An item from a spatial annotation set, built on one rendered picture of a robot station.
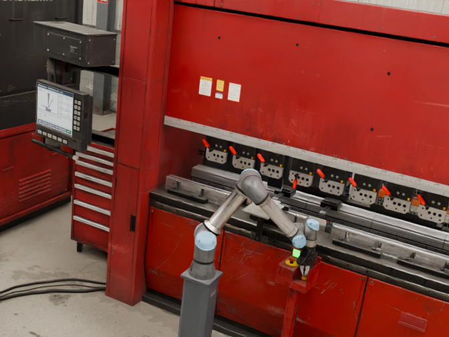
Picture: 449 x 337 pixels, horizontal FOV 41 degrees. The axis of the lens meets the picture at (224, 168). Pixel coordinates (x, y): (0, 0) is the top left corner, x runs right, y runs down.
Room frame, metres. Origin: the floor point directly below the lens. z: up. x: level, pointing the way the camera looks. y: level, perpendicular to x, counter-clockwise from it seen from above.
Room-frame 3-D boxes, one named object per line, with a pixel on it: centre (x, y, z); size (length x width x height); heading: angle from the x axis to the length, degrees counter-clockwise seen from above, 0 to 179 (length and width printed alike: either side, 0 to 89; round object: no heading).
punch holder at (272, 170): (3.67, -0.31, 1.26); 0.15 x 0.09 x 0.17; 65
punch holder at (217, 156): (3.84, 0.05, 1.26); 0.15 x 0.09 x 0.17; 65
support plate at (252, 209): (3.53, -0.27, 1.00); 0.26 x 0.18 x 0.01; 155
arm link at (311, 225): (3.19, -0.54, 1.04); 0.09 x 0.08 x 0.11; 95
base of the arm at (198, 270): (3.00, 0.05, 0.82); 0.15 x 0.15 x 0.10
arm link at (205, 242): (3.01, 0.05, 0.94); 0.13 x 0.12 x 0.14; 5
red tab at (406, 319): (3.08, -1.20, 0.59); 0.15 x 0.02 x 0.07; 65
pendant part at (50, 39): (3.74, 1.02, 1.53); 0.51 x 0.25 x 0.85; 55
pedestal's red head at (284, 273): (3.24, -0.51, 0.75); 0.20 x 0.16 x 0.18; 58
